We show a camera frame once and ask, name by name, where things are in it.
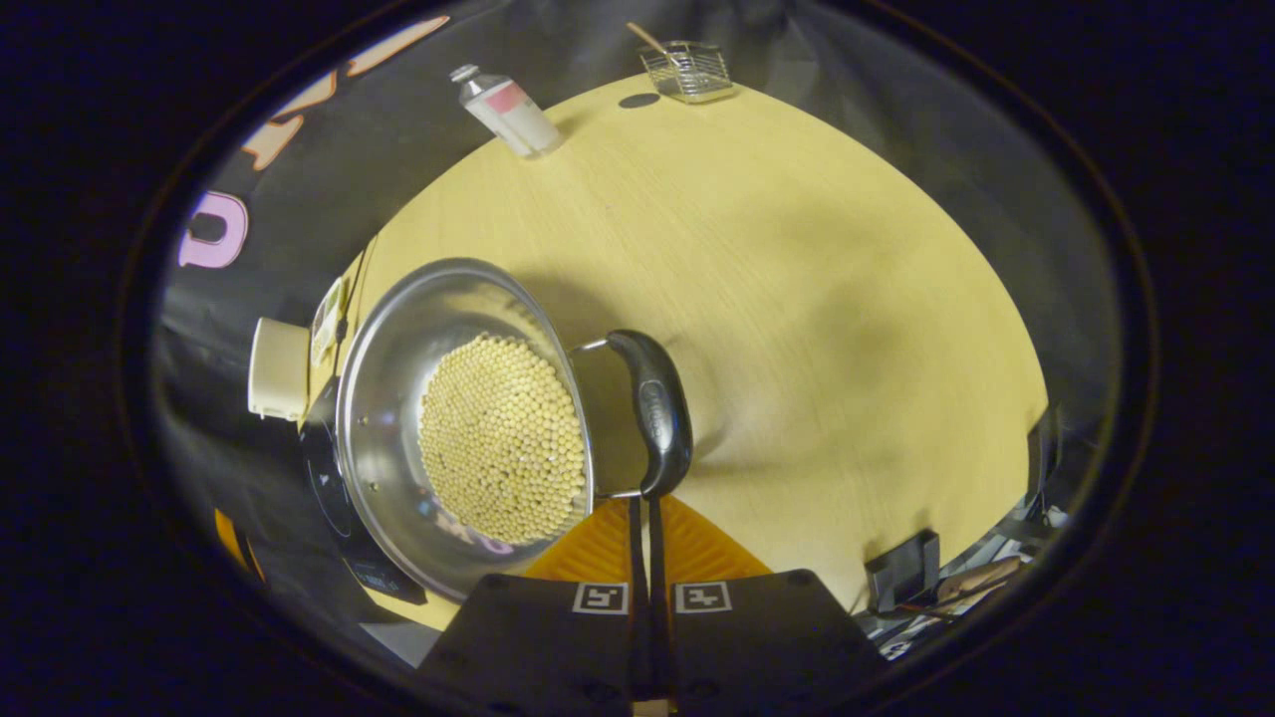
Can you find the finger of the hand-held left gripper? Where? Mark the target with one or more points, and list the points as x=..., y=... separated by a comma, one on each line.
x=237, y=543

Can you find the black induction cooktop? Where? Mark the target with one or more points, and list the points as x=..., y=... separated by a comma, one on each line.
x=324, y=478

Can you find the white toaster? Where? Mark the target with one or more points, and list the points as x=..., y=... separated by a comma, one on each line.
x=279, y=368

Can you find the divided white dish of beans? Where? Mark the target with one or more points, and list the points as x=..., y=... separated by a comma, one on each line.
x=327, y=324

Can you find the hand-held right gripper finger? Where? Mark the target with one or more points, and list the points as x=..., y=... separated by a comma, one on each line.
x=659, y=597
x=635, y=597

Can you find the black bracket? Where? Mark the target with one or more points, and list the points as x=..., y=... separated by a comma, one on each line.
x=901, y=573

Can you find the white bottle with pink label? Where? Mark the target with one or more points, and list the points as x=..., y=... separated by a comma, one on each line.
x=513, y=115

